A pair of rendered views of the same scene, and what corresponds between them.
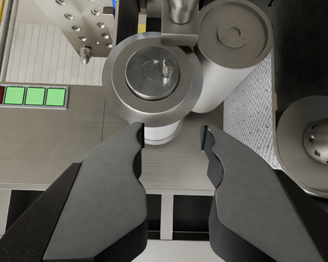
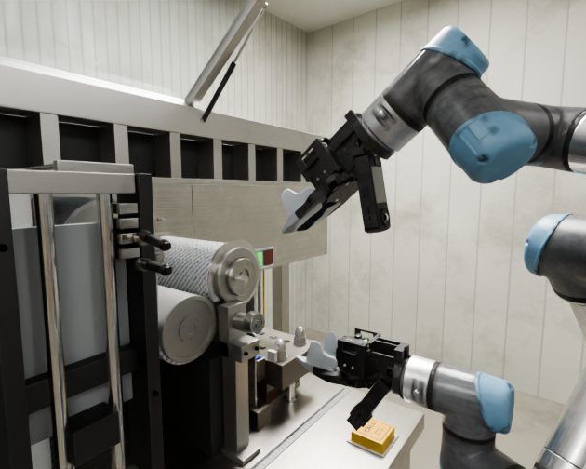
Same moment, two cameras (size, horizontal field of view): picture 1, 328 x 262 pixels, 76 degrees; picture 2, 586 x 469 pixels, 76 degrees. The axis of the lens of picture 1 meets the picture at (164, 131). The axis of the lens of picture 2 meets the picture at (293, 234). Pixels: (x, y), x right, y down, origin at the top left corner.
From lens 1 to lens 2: 0.57 m
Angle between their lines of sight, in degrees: 54
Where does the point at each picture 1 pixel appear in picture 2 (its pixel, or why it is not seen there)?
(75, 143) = (212, 224)
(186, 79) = (221, 277)
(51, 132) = (231, 232)
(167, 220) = (121, 146)
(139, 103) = (245, 253)
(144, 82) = (246, 267)
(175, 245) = (110, 116)
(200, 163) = not seen: hidden behind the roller
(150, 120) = (235, 244)
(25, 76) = not seen: hidden behind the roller
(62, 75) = not seen: hidden behind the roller
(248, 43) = (178, 324)
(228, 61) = (192, 302)
